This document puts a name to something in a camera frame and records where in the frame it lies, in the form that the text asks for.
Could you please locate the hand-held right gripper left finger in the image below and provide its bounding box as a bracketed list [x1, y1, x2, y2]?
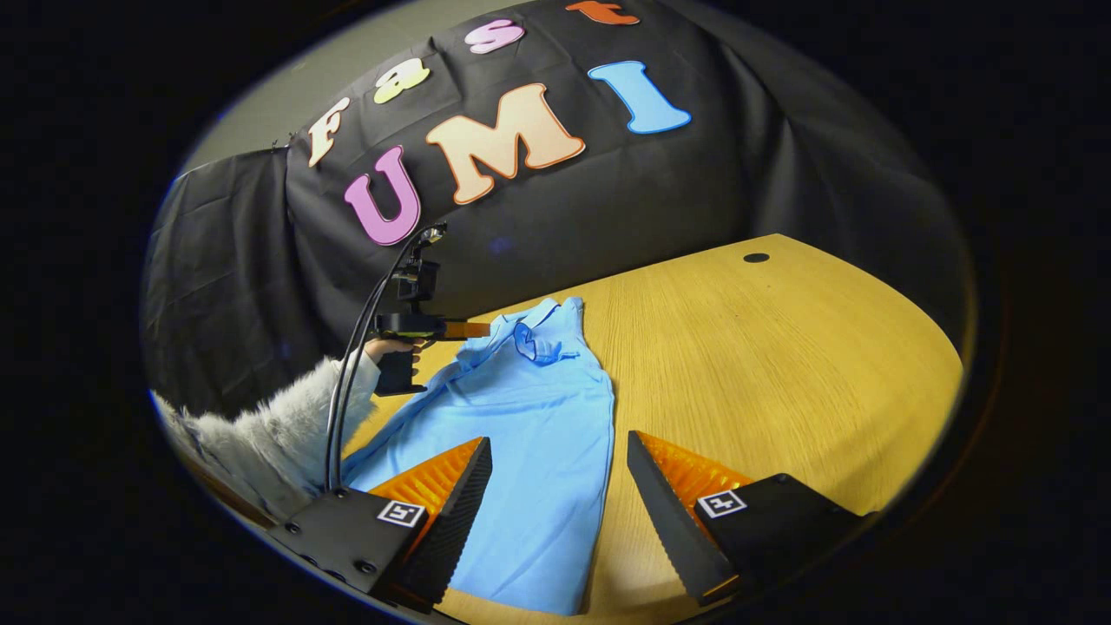
[269, 436, 494, 614]

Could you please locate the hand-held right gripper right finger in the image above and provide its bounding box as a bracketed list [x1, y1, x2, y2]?
[626, 430, 871, 608]

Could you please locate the light blue T-shirt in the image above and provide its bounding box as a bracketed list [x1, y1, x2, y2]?
[342, 296, 618, 617]

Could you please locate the black backdrop cloth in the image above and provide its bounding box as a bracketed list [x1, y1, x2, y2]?
[143, 0, 970, 419]

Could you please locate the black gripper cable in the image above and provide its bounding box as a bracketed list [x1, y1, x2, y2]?
[323, 227, 435, 498]

